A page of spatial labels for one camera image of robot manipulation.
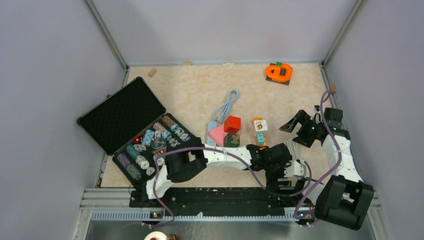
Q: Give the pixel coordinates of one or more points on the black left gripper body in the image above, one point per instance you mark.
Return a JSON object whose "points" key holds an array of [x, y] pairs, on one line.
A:
{"points": [[275, 171]]}

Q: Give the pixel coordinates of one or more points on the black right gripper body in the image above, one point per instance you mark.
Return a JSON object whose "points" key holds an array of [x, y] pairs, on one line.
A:
{"points": [[307, 132]]}

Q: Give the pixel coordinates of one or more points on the orange power strip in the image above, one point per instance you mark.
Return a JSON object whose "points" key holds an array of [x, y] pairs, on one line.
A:
{"points": [[264, 146]]}

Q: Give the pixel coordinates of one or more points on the teal cube adapter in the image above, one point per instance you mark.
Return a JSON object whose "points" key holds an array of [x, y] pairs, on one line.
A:
{"points": [[261, 139]]}

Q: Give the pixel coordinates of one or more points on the white cube socket adapter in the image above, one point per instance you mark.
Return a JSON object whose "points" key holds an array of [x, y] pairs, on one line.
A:
{"points": [[260, 126]]}

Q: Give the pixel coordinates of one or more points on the dark green cube adapter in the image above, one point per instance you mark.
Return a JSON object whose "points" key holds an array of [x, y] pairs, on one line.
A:
{"points": [[231, 140]]}

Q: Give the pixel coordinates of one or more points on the red cube socket adapter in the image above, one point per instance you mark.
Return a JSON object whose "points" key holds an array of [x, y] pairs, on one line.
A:
{"points": [[232, 124]]}

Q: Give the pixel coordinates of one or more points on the pink triangular power strip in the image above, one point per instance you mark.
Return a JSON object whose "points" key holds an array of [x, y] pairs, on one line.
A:
{"points": [[217, 135]]}

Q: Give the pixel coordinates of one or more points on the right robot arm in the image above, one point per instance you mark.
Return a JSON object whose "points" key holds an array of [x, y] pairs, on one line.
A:
{"points": [[345, 199]]}

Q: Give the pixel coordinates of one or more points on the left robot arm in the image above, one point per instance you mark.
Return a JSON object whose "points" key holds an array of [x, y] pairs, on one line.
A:
{"points": [[184, 163]]}

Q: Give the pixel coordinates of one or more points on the wooden block at right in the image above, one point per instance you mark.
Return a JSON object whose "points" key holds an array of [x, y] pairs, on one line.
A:
{"points": [[332, 88]]}

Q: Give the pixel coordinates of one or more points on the poker chip stack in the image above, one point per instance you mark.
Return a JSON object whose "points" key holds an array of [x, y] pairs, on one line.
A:
{"points": [[148, 137]]}

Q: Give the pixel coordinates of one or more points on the black poker chip case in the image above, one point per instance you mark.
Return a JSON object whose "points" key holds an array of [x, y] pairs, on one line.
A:
{"points": [[118, 125]]}

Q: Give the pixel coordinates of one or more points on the small wooden block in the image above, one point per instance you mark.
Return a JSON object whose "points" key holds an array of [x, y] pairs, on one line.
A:
{"points": [[152, 72]]}

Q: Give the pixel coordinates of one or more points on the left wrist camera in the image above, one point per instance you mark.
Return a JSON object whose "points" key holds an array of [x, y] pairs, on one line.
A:
{"points": [[295, 169]]}

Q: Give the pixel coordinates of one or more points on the dark square base plate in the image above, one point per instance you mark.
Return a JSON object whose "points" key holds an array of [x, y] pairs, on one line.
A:
{"points": [[281, 81]]}

